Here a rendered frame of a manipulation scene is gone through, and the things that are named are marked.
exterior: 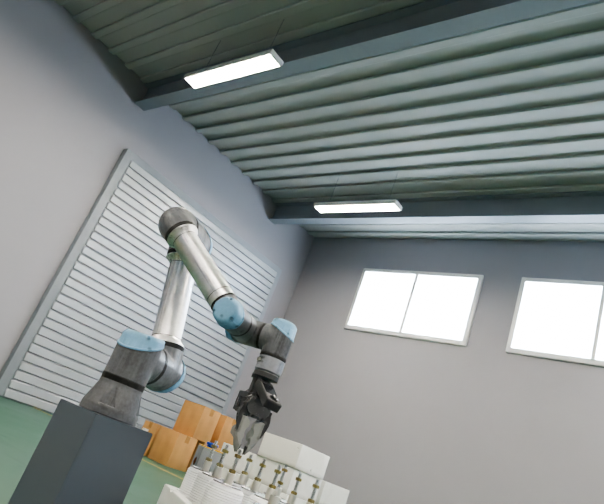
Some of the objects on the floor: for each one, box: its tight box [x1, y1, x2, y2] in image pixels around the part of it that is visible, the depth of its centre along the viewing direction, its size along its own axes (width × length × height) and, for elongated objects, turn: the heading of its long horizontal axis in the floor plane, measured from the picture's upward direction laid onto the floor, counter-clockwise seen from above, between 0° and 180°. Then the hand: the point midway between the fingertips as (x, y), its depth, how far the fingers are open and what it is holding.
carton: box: [148, 426, 198, 472], centre depth 519 cm, size 30×24×30 cm
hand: (242, 448), depth 143 cm, fingers closed
